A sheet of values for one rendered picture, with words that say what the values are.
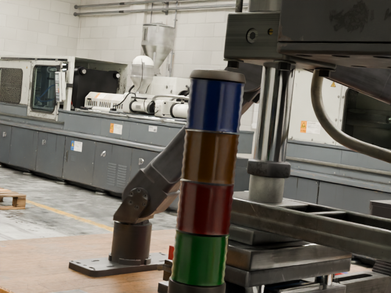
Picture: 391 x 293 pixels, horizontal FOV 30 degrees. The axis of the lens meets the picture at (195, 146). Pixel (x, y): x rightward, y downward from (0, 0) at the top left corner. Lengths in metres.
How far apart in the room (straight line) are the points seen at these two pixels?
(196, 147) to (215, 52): 9.94
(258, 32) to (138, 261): 0.54
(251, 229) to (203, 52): 9.88
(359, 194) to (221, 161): 5.72
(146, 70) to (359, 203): 3.69
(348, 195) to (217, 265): 5.77
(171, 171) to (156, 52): 8.18
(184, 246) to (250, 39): 0.32
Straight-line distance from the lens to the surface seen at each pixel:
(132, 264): 1.18
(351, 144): 0.83
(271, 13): 0.75
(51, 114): 9.95
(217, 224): 0.50
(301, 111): 6.65
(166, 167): 1.14
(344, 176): 6.29
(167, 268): 0.86
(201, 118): 0.49
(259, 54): 0.76
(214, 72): 0.49
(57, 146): 9.82
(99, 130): 9.00
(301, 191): 6.58
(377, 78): 1.08
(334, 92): 6.44
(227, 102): 0.49
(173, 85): 8.87
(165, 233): 1.55
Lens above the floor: 1.17
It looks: 3 degrees down
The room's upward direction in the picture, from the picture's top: 6 degrees clockwise
